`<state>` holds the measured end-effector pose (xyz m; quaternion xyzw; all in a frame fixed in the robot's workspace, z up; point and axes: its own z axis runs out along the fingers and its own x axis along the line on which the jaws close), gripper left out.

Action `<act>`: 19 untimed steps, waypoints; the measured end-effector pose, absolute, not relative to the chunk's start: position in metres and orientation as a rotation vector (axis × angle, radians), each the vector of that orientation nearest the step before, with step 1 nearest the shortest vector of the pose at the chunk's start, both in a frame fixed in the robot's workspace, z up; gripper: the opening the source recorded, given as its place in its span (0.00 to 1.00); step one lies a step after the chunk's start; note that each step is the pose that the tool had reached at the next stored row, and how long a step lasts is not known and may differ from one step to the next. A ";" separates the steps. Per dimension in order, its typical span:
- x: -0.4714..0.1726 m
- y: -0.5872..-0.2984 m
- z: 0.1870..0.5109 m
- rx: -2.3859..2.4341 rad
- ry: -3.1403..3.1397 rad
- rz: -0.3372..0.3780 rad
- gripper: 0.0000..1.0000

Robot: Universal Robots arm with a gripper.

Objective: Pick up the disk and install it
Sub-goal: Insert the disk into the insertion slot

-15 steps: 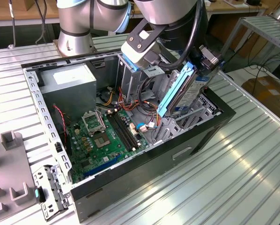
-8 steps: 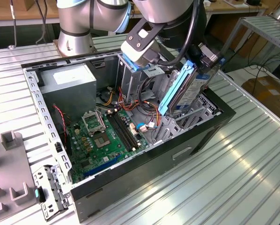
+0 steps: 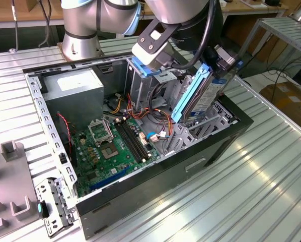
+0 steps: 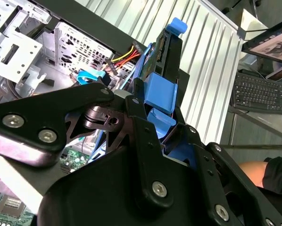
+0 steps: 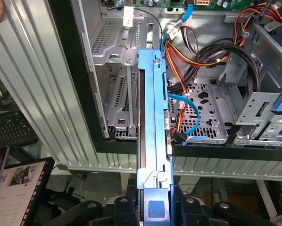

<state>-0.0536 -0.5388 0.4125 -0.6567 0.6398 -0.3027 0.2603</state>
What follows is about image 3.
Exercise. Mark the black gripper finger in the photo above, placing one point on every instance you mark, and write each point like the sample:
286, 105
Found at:
224, 63

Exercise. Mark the hard disk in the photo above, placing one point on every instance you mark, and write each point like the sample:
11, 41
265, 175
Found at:
208, 98

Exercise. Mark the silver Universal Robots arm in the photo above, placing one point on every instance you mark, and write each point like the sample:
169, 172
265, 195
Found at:
90, 15

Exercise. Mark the grey metal disk bay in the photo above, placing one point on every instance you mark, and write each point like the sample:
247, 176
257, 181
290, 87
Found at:
211, 126

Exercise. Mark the long wooden desk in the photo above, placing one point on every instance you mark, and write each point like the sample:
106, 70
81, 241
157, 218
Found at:
256, 10

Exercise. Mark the blue plastic drive latch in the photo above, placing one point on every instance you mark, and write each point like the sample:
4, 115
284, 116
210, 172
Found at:
138, 63

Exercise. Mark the metal slat side table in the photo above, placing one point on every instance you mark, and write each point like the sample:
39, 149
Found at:
284, 29

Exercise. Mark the grey metal drive cage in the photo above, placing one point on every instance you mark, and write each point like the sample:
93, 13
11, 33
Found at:
140, 88

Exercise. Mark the brown cardboard box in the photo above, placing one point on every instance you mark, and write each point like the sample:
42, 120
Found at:
291, 100

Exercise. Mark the white plug blue loop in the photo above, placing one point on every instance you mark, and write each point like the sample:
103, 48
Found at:
154, 138

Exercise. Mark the black RAM slot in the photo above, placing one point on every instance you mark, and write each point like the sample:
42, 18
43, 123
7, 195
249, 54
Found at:
137, 141
129, 141

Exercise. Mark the grey power supply unit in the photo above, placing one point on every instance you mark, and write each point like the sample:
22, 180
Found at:
72, 106

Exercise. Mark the CPU socket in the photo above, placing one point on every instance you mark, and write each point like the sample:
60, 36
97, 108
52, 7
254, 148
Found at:
109, 151

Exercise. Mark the black open PC case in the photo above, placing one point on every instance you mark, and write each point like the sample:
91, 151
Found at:
153, 186

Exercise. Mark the green motherboard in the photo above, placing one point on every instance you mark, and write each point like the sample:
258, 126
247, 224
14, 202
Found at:
120, 166

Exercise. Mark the blue expansion slot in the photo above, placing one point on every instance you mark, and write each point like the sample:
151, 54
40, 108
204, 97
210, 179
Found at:
107, 180

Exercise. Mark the black clip teal tab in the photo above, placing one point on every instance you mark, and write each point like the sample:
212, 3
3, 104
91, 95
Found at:
39, 208

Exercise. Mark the grey parts rack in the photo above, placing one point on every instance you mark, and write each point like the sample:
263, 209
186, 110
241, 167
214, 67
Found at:
12, 181

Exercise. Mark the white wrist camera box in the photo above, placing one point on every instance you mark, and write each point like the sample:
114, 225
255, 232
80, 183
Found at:
145, 54

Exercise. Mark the hinged metal card bracket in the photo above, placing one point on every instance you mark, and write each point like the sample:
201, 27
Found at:
58, 199

